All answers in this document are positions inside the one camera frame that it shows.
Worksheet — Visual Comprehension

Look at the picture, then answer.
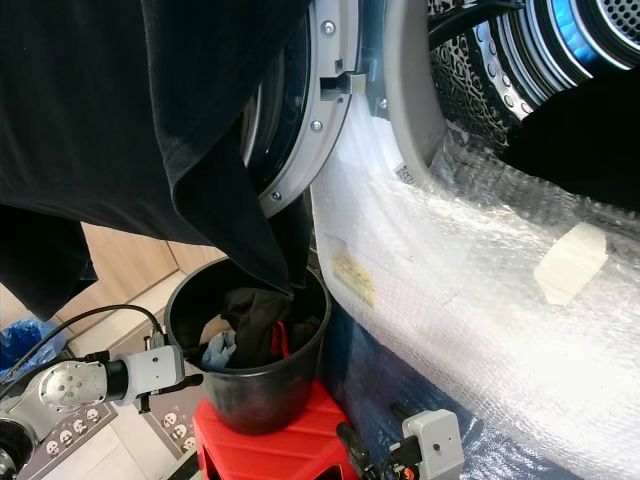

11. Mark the bubble-wrapped white washing machine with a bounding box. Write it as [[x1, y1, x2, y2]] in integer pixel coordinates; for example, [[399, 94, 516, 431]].
[[310, 0, 640, 480]]

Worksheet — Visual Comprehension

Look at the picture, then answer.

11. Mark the dark blue wrap sheet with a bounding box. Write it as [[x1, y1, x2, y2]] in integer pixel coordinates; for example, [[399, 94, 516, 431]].
[[318, 305, 561, 480]]

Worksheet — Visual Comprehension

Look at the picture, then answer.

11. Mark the pale blue cloth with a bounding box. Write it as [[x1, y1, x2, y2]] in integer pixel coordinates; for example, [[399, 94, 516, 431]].
[[201, 331, 238, 373]]

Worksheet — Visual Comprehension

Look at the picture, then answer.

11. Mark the red plastic stool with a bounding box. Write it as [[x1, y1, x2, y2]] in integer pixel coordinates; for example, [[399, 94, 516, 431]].
[[192, 380, 353, 480]]

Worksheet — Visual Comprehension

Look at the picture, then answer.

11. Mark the black plastic bucket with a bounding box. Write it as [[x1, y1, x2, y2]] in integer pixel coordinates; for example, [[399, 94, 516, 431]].
[[165, 256, 332, 437]]

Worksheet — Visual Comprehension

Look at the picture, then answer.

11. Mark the dark brown-black garment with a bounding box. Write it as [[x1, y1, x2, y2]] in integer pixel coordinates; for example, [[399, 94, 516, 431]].
[[220, 287, 323, 371]]

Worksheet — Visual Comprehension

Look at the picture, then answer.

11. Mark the black bin with blue bag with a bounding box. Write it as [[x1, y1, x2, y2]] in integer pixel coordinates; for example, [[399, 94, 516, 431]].
[[0, 318, 69, 383]]

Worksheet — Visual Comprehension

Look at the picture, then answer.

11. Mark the light wood cabinet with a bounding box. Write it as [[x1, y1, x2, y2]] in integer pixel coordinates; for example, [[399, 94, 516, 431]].
[[0, 222, 241, 326]]

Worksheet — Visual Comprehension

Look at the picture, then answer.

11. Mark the yellow washer label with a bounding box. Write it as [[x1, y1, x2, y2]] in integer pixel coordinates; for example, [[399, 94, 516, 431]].
[[329, 249, 377, 307]]

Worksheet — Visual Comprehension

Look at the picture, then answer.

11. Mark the beige tape piece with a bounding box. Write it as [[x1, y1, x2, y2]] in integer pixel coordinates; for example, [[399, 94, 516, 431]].
[[532, 221, 610, 307]]

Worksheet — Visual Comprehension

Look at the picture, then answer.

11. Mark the grey round washer door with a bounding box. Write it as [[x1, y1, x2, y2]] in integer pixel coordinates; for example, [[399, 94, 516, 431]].
[[245, 0, 364, 219]]

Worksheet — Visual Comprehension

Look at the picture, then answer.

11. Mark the black hanging garment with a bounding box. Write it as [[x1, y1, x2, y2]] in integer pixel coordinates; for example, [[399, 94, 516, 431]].
[[0, 0, 316, 323]]

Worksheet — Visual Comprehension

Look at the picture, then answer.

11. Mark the black crumpled cloth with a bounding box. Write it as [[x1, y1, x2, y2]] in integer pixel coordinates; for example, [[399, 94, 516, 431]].
[[500, 68, 640, 213]]

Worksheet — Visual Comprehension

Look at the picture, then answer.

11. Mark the steel washer drum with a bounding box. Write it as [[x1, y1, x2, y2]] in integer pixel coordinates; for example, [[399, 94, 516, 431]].
[[426, 0, 640, 151]]

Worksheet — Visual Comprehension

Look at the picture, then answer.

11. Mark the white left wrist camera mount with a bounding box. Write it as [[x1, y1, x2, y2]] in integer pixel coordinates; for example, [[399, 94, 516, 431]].
[[125, 335, 187, 403]]

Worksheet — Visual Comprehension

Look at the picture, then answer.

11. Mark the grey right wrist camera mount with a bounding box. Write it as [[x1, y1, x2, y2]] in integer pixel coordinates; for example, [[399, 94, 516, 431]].
[[401, 407, 467, 480]]

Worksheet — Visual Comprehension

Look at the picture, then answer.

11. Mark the red strap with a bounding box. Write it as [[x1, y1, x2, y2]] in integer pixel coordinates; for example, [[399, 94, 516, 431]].
[[268, 320, 291, 361]]

